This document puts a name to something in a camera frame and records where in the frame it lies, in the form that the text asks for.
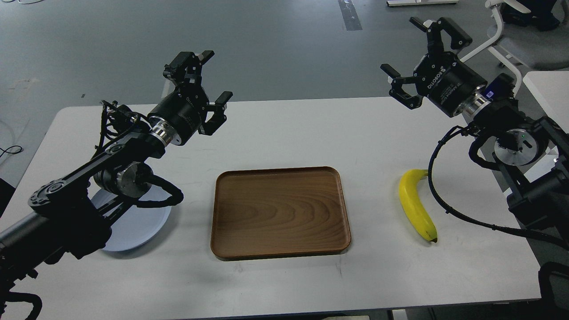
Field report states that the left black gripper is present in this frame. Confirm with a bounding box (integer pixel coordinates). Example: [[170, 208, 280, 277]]
[[148, 50, 233, 146]]

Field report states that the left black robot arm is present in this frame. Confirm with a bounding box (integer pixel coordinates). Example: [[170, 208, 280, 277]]
[[1, 50, 233, 320]]

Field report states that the white side table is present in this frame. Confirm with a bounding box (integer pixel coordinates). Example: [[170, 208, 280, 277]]
[[523, 71, 569, 133]]

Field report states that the white office chair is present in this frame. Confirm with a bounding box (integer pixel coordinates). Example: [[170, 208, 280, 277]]
[[461, 0, 569, 95]]

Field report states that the brown wooden tray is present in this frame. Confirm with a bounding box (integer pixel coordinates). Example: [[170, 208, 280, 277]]
[[211, 166, 352, 261]]

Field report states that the yellow banana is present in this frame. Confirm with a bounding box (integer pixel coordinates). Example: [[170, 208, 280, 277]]
[[398, 169, 438, 243]]

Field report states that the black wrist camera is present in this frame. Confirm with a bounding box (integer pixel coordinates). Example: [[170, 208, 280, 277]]
[[482, 73, 515, 101]]

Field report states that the light blue plate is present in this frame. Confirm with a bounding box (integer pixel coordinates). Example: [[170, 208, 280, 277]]
[[91, 186, 171, 252]]

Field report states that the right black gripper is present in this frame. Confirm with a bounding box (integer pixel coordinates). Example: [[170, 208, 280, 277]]
[[380, 17, 488, 117]]

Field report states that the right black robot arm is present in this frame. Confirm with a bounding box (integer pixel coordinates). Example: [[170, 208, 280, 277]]
[[381, 17, 568, 250]]

